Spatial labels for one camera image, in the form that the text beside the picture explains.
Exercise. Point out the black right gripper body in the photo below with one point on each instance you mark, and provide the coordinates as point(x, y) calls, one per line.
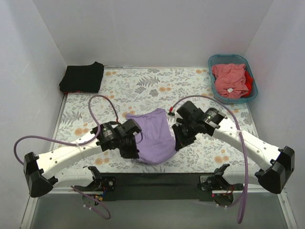
point(182, 138)

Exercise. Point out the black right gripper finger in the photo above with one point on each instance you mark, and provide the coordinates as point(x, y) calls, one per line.
point(184, 141)
point(178, 130)

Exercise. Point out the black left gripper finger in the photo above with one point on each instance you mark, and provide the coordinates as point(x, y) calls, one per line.
point(133, 150)
point(126, 152)

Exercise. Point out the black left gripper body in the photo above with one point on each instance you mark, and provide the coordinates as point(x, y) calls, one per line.
point(129, 148)

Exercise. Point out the purple t shirt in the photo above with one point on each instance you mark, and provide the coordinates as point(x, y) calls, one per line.
point(155, 143)

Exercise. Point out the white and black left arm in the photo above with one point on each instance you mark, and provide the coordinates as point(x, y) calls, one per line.
point(50, 170)

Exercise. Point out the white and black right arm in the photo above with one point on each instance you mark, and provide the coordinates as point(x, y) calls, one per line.
point(273, 166)

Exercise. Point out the floral patterned table mat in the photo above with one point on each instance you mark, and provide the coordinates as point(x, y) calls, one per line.
point(140, 91)

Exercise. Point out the pink crumpled t shirt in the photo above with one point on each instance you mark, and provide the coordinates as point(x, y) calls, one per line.
point(230, 80)

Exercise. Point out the teal plastic laundry basket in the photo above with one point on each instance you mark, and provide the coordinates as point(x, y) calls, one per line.
point(227, 59)

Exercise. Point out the red crumpled t shirt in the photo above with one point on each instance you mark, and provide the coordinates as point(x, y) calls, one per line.
point(248, 83)

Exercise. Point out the folded black t shirt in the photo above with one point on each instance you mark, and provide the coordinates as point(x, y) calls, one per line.
point(85, 78)

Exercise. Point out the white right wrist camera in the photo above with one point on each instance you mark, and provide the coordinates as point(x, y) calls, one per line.
point(177, 118)

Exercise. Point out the black robot base mount plate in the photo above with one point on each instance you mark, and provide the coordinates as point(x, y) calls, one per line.
point(162, 186)

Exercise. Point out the aluminium front rail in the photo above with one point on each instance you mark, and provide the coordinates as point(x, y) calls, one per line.
point(71, 188)

